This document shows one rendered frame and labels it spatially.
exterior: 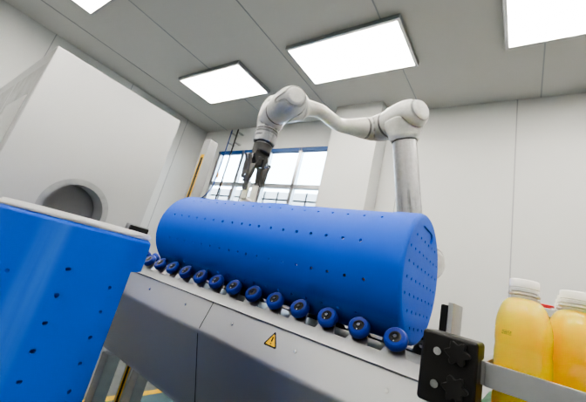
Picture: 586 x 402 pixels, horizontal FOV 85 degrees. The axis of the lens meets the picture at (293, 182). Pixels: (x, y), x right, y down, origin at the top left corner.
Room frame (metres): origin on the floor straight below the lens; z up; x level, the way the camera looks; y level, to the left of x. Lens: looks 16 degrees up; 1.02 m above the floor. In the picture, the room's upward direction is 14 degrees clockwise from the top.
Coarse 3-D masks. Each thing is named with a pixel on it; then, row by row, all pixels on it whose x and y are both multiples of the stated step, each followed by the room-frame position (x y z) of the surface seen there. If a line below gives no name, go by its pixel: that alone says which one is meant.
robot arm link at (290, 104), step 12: (276, 96) 1.00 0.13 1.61; (288, 96) 0.96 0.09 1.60; (300, 96) 0.97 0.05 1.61; (276, 108) 1.01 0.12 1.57; (288, 108) 0.98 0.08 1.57; (300, 108) 0.99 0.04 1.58; (312, 108) 1.06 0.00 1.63; (324, 108) 1.09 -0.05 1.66; (276, 120) 1.08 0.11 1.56; (288, 120) 1.07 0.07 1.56; (300, 120) 1.08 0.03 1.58; (324, 120) 1.16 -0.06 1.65; (336, 120) 1.20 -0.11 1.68; (348, 120) 1.28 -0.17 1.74; (360, 120) 1.30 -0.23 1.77; (348, 132) 1.31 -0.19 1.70; (360, 132) 1.31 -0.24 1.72
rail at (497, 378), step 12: (492, 372) 0.46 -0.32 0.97; (504, 372) 0.45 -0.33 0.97; (516, 372) 0.44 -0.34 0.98; (492, 384) 0.45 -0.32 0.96; (504, 384) 0.45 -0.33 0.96; (516, 384) 0.44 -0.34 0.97; (528, 384) 0.43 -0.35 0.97; (540, 384) 0.42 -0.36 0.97; (552, 384) 0.42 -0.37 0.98; (516, 396) 0.44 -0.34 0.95; (528, 396) 0.43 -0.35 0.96; (540, 396) 0.42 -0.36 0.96; (552, 396) 0.42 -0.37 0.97; (564, 396) 0.41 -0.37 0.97; (576, 396) 0.40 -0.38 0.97
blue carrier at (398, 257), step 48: (192, 240) 1.03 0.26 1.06; (240, 240) 0.89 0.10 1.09; (288, 240) 0.79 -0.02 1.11; (336, 240) 0.71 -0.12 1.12; (384, 240) 0.64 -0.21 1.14; (432, 240) 0.75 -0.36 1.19; (288, 288) 0.81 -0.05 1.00; (336, 288) 0.71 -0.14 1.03; (384, 288) 0.63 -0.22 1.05; (432, 288) 0.79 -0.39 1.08
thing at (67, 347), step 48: (0, 240) 0.55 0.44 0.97; (48, 240) 0.56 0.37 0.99; (96, 240) 0.59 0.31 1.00; (144, 240) 0.69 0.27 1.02; (0, 288) 0.55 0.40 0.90; (48, 288) 0.57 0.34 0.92; (96, 288) 0.61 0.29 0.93; (0, 336) 0.55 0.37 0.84; (48, 336) 0.58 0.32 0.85; (96, 336) 0.64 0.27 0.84; (0, 384) 0.56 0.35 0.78; (48, 384) 0.60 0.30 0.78
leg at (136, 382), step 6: (132, 372) 1.39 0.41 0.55; (132, 378) 1.38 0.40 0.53; (138, 378) 1.37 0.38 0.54; (144, 378) 1.39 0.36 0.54; (132, 384) 1.38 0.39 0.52; (138, 384) 1.37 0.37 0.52; (144, 384) 1.39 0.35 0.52; (126, 390) 1.39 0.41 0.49; (132, 390) 1.37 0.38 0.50; (138, 390) 1.38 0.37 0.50; (144, 390) 1.40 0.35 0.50; (126, 396) 1.38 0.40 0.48; (132, 396) 1.37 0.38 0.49; (138, 396) 1.39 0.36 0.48
